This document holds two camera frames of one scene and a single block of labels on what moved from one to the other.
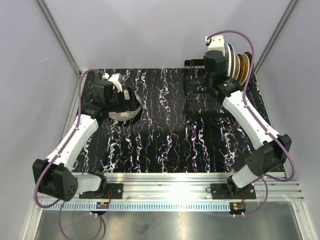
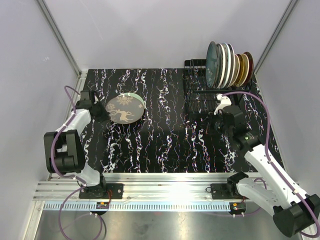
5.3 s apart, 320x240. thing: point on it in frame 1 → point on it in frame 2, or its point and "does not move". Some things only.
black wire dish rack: [199, 99] does not move
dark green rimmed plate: [231, 61] does not move
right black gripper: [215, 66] → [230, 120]
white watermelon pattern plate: [228, 54] does not move
